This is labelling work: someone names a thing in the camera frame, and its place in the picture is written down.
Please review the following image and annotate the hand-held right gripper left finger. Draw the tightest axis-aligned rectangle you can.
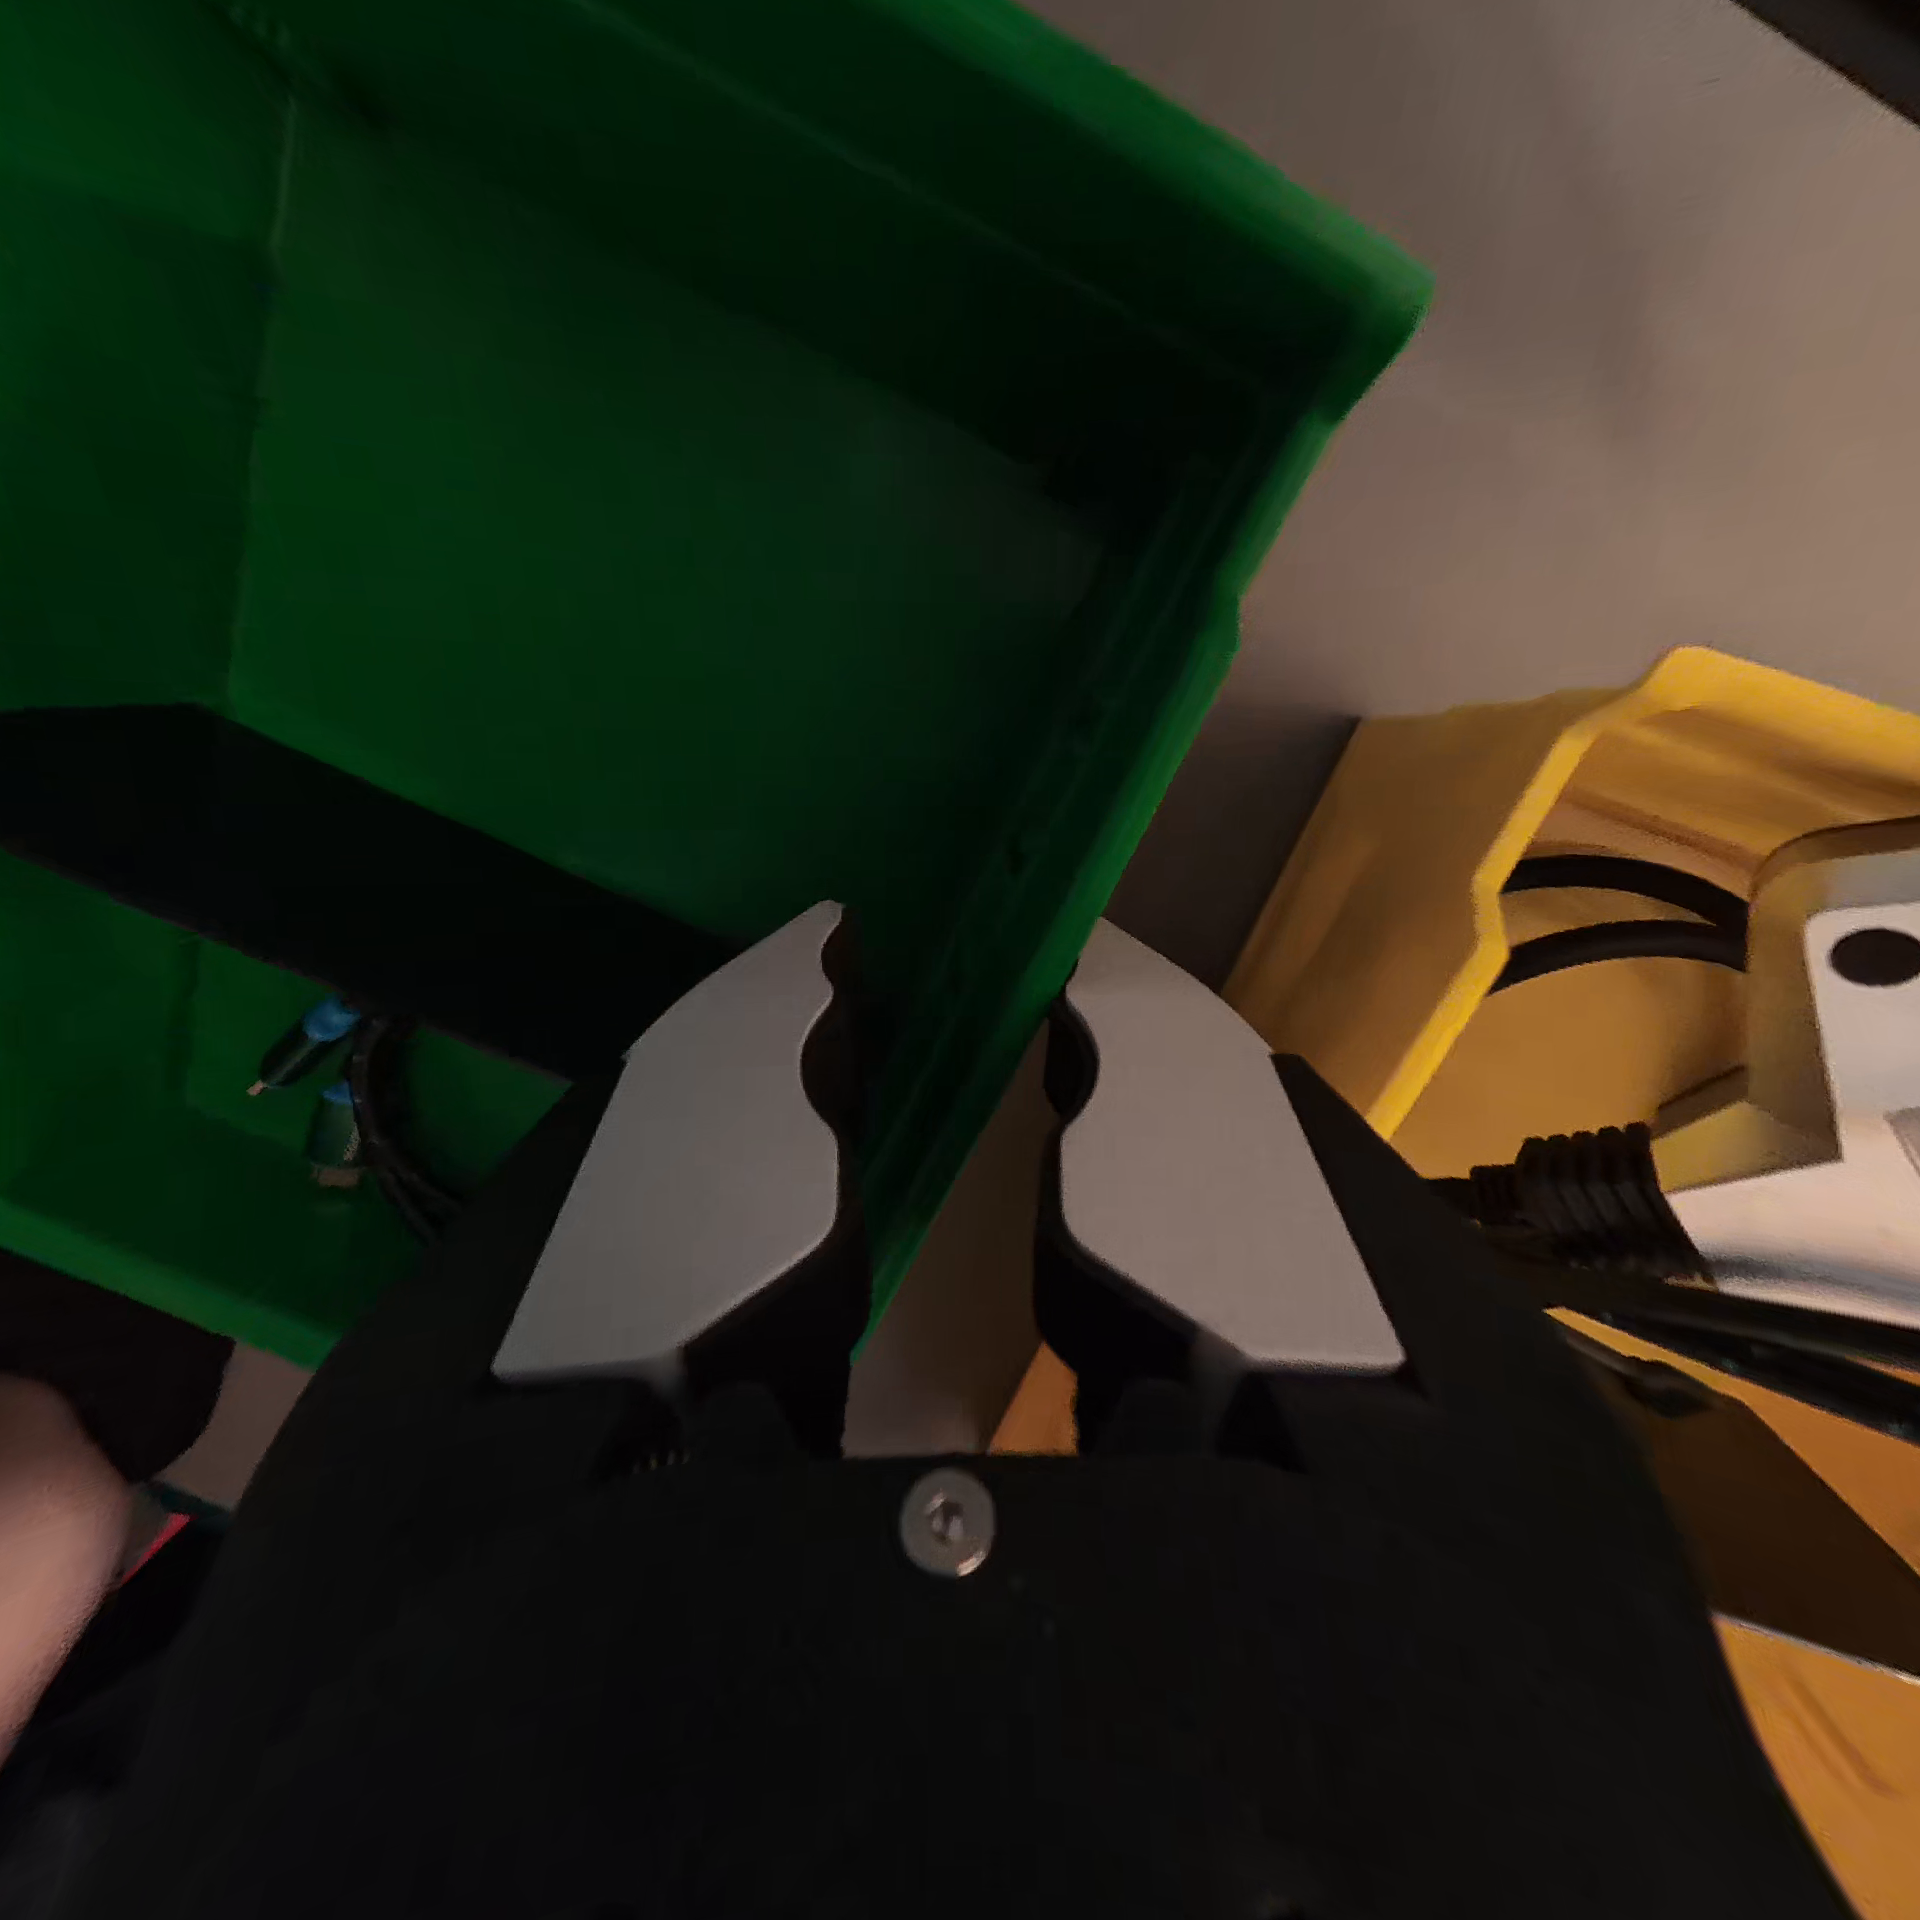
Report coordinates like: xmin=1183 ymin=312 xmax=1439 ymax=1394
xmin=487 ymin=900 xmax=869 ymax=1390

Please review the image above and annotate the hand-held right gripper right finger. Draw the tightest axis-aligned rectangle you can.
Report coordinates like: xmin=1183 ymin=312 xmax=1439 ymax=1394
xmin=1041 ymin=918 xmax=1410 ymax=1373

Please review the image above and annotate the yellow plastic bin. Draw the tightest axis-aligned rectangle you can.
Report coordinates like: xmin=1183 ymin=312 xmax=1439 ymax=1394
xmin=989 ymin=645 xmax=1920 ymax=1920

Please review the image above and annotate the black braided HDMI cable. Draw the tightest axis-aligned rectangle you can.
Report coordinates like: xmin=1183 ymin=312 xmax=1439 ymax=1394
xmin=248 ymin=996 xmax=466 ymax=1248

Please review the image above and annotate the green plastic bin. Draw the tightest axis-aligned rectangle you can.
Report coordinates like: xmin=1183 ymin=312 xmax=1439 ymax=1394
xmin=0 ymin=0 xmax=1434 ymax=1371

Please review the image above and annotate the person's leg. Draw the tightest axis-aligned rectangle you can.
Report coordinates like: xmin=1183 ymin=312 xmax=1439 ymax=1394
xmin=0 ymin=1371 xmax=139 ymax=1780

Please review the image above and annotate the thin black USB cable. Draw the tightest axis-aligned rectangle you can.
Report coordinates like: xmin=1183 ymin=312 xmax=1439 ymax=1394
xmin=1494 ymin=853 xmax=1752 ymax=996

